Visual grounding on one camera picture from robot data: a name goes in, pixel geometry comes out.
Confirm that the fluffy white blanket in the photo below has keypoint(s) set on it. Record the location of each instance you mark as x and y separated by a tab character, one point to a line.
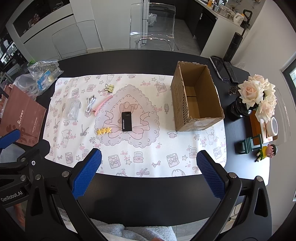
129	231

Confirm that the black vase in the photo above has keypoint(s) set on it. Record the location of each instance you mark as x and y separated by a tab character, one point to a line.
235	110

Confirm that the brown paper bag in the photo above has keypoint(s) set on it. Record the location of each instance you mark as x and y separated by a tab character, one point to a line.
23	115

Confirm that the yellow star hair clip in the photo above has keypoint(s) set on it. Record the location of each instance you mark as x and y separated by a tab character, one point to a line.
104	131

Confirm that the cardboard box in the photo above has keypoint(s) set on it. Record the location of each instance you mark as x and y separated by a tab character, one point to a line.
201	76

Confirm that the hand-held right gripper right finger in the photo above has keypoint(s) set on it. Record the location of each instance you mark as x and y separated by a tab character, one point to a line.
210	176

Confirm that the clear plastic case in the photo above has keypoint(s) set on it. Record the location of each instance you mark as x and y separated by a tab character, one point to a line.
71	109

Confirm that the pink hair clip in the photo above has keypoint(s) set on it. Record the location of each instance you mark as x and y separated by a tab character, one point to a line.
101	104

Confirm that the wooden tray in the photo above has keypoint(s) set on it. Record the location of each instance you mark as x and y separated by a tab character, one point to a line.
254	127

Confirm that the cartoon child figurine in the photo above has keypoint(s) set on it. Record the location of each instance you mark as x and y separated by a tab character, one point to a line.
267	151

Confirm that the small metal ornament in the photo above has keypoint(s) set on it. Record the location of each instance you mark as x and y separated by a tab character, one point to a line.
232	90

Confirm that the small black device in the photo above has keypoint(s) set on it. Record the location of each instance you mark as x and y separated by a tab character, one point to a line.
126	121

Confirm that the clear plastic bag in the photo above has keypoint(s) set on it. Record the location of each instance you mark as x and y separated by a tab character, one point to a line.
34	71

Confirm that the white tape roll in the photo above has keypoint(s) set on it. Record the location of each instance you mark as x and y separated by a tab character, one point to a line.
275	126

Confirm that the steel pot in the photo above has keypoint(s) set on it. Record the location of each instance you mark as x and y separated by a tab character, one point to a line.
223	10

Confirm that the pale pink rose bouquet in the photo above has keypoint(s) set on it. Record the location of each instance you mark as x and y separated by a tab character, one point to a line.
251	91

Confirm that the white printed cloth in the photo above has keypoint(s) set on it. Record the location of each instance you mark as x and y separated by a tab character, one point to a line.
143	148

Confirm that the slim black remote control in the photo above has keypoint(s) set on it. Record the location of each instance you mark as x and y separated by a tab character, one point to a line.
231	73

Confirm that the blue white packet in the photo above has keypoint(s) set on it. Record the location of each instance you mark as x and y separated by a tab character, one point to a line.
44	80

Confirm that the gold binder clip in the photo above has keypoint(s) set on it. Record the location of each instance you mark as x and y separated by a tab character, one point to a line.
110	88

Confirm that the black stick vacuum cleaner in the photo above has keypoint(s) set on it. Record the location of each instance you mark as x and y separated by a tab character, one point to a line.
237	44

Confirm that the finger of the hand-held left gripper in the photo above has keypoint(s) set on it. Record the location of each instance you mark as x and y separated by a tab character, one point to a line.
9	140
39	150

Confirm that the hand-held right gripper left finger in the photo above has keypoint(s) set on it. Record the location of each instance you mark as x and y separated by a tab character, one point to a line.
89	172

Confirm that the miniature green chair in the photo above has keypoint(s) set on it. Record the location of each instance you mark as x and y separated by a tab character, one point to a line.
249	143

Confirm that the white kitchen counter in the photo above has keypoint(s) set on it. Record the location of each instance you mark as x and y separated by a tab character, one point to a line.
222	30

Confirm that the transparent acrylic chair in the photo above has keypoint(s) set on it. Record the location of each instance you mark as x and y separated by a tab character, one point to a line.
76	37
152	20

